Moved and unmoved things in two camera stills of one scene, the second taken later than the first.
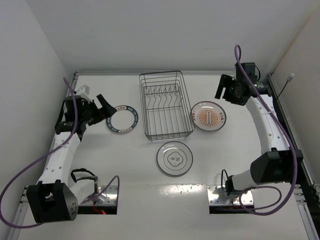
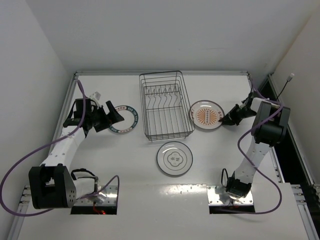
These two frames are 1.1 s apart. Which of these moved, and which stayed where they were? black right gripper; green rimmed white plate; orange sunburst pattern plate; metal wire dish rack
Moved: black right gripper
Stayed: metal wire dish rack; orange sunburst pattern plate; green rimmed white plate
